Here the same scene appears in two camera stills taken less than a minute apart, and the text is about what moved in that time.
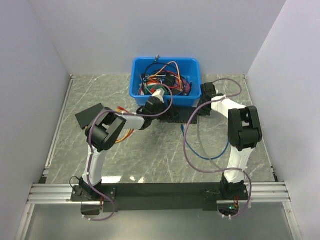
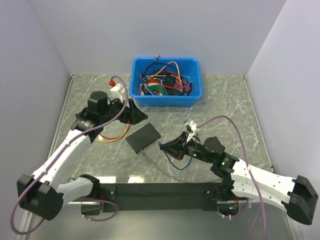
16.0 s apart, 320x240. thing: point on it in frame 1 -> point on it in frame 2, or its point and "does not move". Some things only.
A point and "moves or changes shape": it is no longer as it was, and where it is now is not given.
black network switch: x=182 y=115 -> x=143 y=138
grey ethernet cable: x=201 y=145 moves or changes shape
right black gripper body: x=203 y=112 -> x=194 y=149
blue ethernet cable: x=187 y=144 moves or changes shape
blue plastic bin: x=188 y=67 does not move
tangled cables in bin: x=167 y=76 does not move
